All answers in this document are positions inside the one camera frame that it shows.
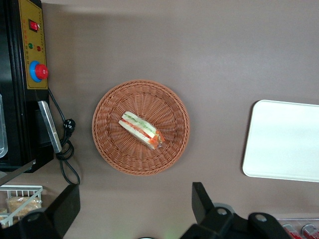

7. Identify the black power cable with plug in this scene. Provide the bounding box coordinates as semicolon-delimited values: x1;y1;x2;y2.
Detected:
47;88;82;185

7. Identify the yellow control panel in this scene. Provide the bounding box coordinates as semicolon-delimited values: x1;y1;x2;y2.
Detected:
19;0;48;90

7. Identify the red emergency stop button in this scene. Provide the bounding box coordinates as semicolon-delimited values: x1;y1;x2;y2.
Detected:
29;61;49;83

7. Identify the clear plastic container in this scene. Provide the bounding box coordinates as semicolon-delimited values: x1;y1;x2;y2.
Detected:
0;93;8;160

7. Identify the white rectangular tray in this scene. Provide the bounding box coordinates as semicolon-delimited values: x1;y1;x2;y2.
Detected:
242;99;319;183

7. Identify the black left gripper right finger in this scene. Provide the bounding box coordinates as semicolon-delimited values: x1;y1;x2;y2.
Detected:
179;182;250;239

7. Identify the sandwich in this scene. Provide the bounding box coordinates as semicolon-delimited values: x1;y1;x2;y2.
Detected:
118;111;165;150

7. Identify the black sealing machine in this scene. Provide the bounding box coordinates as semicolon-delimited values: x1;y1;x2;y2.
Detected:
0;0;54;174

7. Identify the clear acrylic stepped shelf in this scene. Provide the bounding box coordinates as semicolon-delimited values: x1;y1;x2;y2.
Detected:
276;218;319;239

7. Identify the red cylindrical can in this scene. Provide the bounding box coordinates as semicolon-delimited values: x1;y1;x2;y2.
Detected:
283;223;298;239
301;223;319;239

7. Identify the red rocker switch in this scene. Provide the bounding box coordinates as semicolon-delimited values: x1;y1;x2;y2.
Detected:
28;19;40;33

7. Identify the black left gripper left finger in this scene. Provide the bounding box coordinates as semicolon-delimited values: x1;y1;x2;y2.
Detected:
0;183;81;239

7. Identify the bagged beige snack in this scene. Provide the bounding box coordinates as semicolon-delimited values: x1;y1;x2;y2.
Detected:
6;196;42;217

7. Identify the silver metal handle bar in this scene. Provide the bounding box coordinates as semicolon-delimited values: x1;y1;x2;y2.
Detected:
37;100;63;153

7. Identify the round brown wicker basket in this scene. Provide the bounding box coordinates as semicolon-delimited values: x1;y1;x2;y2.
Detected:
91;79;191;177

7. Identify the white wire rack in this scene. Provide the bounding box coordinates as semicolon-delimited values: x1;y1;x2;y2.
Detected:
0;185;43;229

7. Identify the silver metal lever bar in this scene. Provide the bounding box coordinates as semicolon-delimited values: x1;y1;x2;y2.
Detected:
0;159;37;187

